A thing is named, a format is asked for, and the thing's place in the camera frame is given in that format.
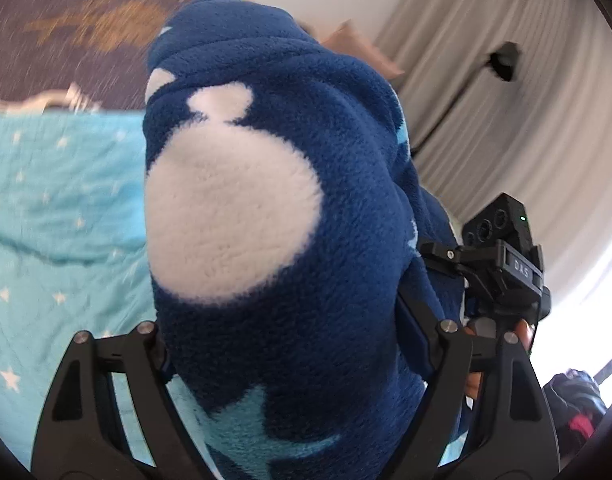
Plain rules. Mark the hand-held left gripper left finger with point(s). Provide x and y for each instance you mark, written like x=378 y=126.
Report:
x=136 y=347

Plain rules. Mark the person's right hand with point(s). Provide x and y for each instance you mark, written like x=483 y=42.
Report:
x=525 y=332

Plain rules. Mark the turquoise star blanket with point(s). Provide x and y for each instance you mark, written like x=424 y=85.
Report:
x=61 y=210

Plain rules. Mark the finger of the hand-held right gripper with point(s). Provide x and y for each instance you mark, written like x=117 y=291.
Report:
x=438 y=255

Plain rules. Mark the beige curtain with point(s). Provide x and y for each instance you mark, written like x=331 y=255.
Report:
x=561 y=110

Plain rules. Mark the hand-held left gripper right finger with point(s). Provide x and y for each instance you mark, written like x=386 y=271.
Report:
x=421 y=330

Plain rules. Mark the beige pillow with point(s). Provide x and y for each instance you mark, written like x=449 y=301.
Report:
x=356 y=45

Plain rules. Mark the blue fleece pajama jacket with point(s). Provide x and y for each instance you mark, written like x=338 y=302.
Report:
x=286 y=110

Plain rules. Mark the grey deer print mattress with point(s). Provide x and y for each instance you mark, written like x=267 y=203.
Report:
x=61 y=60

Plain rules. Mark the dark clothes heap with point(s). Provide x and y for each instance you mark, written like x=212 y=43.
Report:
x=571 y=400

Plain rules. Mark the black floor lamp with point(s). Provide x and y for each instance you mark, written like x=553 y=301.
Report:
x=506 y=60

